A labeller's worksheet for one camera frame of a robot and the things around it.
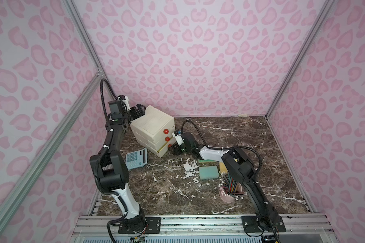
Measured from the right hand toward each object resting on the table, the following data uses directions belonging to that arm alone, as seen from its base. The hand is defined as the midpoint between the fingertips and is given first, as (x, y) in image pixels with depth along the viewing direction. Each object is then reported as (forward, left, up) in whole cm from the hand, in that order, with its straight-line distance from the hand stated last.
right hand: (173, 146), depth 99 cm
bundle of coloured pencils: (-27, -31, +6) cm, 41 cm away
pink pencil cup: (-33, -30, +6) cm, 45 cm away
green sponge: (-18, -20, +15) cm, 31 cm away
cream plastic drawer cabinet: (-2, +9, +18) cm, 20 cm away
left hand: (+12, +18, +23) cm, 31 cm away
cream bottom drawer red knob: (-1, +2, +2) cm, 3 cm away
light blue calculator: (-9, +22, -1) cm, 24 cm away
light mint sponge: (-16, -22, -4) cm, 28 cm away
